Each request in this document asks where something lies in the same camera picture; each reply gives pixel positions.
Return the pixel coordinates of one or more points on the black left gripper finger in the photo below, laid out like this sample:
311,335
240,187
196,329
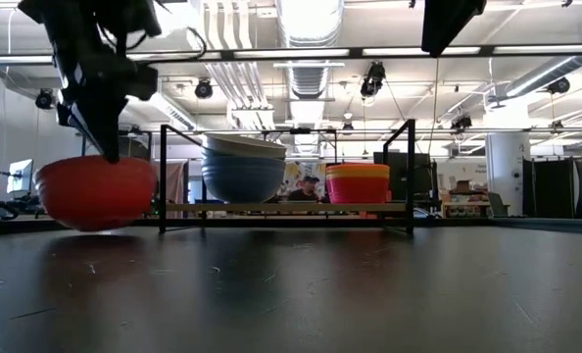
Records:
107,132
73,117

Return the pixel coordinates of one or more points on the large red bowl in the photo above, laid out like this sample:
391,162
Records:
95,196

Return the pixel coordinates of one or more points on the large teal bowl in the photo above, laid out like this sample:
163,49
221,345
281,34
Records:
210,153

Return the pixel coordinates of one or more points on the large white bowl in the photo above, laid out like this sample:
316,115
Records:
244,146

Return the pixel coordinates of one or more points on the large blue-grey bowl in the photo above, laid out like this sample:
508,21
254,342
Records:
244,181

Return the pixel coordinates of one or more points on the small orange plastic bowl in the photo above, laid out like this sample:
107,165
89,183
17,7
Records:
357,168

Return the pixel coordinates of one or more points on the small yellow plastic bowl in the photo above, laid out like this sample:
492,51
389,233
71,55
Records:
357,175

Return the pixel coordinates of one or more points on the small pink plastic bowl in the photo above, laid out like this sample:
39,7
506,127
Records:
357,191

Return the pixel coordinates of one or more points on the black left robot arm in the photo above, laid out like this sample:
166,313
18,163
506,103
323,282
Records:
85,22

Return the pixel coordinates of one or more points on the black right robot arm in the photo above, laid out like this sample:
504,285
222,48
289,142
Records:
448,24

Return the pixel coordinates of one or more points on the white desktop monitor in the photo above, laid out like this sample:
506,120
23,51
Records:
20,175

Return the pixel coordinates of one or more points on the person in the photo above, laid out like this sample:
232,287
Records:
306,193

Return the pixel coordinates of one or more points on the black table mat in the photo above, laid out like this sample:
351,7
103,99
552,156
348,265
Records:
291,294

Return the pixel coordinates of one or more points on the dark monitor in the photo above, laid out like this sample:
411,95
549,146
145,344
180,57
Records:
396,179

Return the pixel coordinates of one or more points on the storage rack with boxes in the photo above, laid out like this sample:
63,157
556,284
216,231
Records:
465,201

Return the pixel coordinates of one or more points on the grey office chair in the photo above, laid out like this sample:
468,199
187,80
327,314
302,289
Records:
498,205

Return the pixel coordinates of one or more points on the white round column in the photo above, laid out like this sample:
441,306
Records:
509,171

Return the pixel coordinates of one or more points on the black partition screen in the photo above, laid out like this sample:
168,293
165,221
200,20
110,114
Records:
555,188

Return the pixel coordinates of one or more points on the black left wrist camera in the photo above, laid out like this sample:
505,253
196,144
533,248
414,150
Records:
141,82

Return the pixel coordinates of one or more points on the wooden shelf with black frame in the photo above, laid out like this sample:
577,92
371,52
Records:
281,207

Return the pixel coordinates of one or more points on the silver ceiling duct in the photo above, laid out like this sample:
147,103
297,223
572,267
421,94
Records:
308,78

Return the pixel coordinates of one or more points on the black aluminium rig frame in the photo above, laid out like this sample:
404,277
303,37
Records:
467,224

